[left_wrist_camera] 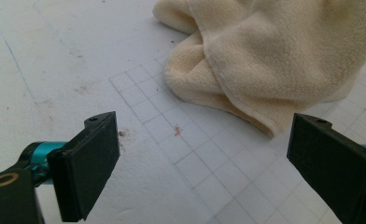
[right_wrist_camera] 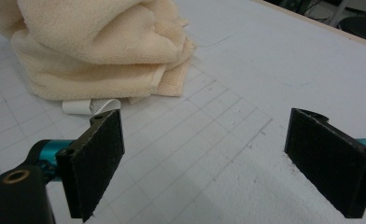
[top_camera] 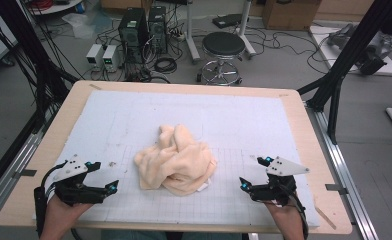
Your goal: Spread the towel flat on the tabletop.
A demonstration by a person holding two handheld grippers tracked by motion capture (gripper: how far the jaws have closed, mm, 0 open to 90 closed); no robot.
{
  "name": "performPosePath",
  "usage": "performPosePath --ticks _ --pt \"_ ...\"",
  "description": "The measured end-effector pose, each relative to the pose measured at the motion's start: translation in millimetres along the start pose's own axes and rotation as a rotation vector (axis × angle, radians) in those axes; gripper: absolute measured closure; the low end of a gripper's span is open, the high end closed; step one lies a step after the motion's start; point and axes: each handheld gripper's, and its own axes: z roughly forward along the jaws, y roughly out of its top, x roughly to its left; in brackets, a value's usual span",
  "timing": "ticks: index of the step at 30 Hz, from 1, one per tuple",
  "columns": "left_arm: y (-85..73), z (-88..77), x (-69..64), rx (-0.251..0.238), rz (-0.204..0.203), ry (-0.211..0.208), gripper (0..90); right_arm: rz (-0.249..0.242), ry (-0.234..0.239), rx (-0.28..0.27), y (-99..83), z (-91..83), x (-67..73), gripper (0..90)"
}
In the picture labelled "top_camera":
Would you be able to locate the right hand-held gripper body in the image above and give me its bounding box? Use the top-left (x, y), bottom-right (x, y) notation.
top-left (249, 155), bottom-right (311, 207)

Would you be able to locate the clear plastic bag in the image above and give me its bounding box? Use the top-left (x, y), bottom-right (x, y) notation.
top-left (62, 12), bottom-right (97, 40)

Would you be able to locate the white power supply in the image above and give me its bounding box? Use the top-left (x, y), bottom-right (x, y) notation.
top-left (102, 44), bottom-right (123, 72)
top-left (85, 43), bottom-right (104, 68)

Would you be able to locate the small black computer tower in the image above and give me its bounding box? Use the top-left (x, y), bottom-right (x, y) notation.
top-left (147, 5), bottom-right (169, 55)

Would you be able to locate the person's left hand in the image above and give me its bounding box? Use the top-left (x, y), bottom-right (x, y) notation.
top-left (39, 194), bottom-right (94, 240)

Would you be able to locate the person's right hand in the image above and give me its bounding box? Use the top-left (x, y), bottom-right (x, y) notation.
top-left (265, 199), bottom-right (306, 240)

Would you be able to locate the large black computer tower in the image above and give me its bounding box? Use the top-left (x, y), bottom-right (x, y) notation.
top-left (118, 7), bottom-right (149, 81)

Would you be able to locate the aluminium rail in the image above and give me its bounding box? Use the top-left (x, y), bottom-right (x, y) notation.
top-left (305, 101), bottom-right (380, 240)
top-left (0, 109), bottom-right (57, 228)

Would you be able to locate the tan tape strip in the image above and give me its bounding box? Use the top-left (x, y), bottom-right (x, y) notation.
top-left (313, 204), bottom-right (338, 231)

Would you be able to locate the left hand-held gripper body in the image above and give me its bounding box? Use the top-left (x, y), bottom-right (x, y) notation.
top-left (52, 154), bottom-right (107, 206)

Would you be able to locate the black floor cable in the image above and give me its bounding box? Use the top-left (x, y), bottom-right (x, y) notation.
top-left (250, 26), bottom-right (329, 75)

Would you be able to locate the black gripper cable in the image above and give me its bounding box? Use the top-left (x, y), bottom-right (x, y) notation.
top-left (282, 182), bottom-right (310, 240)
top-left (33, 160), bottom-right (68, 238)

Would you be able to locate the white floor board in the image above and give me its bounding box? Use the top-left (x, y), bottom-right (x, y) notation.
top-left (308, 24), bottom-right (392, 77)

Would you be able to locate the round white table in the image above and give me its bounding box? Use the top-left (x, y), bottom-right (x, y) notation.
top-left (27, 0), bottom-right (85, 16)

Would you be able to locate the coiled black cable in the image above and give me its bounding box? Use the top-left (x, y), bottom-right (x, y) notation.
top-left (153, 57), bottom-right (178, 75)

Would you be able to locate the white stand leg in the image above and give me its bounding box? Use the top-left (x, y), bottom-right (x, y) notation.
top-left (184, 0), bottom-right (202, 65)
top-left (236, 0), bottom-right (258, 60)

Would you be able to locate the cream towel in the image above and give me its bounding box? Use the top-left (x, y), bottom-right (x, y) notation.
top-left (133, 124), bottom-right (219, 197)

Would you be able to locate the black frame post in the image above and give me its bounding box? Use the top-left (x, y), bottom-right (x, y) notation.
top-left (297, 0), bottom-right (392, 145)
top-left (0, 0), bottom-right (80, 134)

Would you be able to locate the cardboard box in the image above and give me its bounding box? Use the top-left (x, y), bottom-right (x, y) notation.
top-left (262, 0), bottom-right (322, 32)

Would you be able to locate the black round stool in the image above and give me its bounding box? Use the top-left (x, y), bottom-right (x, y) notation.
top-left (197, 31), bottom-right (247, 87)

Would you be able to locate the black flat device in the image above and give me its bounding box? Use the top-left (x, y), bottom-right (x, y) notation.
top-left (212, 13), bottom-right (244, 30)

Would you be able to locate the white grid mat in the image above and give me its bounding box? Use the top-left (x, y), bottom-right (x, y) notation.
top-left (32, 89), bottom-right (321, 230)

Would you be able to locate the grey metal bracket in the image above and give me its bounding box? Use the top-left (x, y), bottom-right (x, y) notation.
top-left (325, 183), bottom-right (349, 196)
top-left (12, 169), bottom-right (38, 179)

